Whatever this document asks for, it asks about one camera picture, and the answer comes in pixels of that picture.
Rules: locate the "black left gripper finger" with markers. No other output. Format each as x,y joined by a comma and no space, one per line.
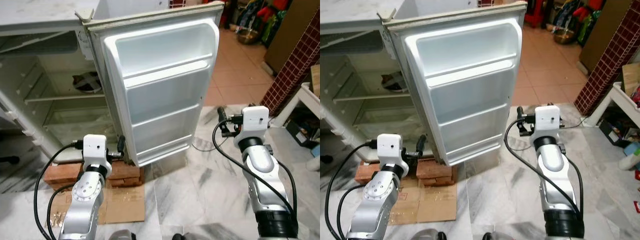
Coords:
121,146
421,145

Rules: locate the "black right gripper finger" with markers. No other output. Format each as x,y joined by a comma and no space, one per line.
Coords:
519,113
222,113

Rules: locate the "white fridge door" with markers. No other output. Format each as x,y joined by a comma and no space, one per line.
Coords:
465,100
165,100

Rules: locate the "round steel bowl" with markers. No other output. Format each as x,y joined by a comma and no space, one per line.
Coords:
87,91
395,91

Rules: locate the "white tape cross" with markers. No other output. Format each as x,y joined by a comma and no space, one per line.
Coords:
89,82
396,82

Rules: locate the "purple snack packet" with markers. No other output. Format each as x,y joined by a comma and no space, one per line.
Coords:
81,78
389,78

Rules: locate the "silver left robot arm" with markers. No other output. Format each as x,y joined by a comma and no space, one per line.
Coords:
82,195
372,195

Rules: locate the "glass fridge shelf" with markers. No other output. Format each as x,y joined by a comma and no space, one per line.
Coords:
367,96
60,96

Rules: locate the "clear crisper drawer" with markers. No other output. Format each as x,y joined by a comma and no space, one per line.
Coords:
385,125
80,125

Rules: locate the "plain brown cardboard sheet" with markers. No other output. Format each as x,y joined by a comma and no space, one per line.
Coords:
435,202
122,205

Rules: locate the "black box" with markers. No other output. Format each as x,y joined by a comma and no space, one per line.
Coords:
300,134
612,132

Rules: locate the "white shelf rack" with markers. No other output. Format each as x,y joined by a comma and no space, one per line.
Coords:
300,97
622,97

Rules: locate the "grey robot left leg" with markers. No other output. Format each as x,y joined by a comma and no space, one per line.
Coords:
120,235
430,235

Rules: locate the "grey robot leg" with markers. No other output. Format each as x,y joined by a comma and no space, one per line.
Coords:
430,235
120,235
180,236
488,236

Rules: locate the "brass bowl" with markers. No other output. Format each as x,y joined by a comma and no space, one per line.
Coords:
565,36
247,36

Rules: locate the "brown cardboard box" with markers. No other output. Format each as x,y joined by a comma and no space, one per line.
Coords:
631,77
315,80

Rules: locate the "grey robot right leg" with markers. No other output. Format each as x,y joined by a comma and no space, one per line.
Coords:
180,236
488,236

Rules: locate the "brown wooden cabinet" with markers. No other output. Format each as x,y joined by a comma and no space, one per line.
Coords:
605,30
292,35

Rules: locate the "white plastic bottle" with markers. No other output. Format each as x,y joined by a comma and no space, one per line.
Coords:
631,160

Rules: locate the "freezer compartment flap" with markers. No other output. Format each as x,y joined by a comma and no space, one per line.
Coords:
345,45

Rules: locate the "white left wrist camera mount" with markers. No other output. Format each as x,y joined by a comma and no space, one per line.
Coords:
95,149
390,149

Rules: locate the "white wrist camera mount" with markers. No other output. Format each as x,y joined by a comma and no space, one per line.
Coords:
95,149
256,120
390,149
547,119

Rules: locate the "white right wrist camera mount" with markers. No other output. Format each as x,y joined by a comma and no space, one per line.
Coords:
256,120
547,119

